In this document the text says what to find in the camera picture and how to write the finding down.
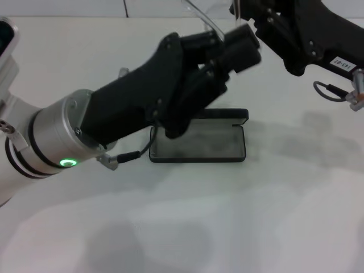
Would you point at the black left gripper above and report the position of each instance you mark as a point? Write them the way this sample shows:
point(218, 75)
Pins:
point(125, 108)

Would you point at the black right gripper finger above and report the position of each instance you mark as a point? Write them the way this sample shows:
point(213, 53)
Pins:
point(239, 39)

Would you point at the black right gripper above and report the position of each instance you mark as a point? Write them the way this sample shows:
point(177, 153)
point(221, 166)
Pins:
point(332, 37)

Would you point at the clear transparent glasses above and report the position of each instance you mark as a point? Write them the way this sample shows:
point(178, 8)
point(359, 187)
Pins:
point(210, 22)

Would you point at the black glasses case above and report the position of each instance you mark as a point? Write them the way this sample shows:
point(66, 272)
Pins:
point(204, 145)

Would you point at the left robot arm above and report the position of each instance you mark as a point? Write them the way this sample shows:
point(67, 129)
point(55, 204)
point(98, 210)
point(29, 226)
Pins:
point(42, 136)

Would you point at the silver connector stub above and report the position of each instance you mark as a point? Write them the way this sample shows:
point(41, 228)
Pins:
point(123, 72)

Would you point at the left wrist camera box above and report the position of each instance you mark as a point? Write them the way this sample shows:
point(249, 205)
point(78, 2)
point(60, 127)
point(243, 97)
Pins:
point(5, 34)

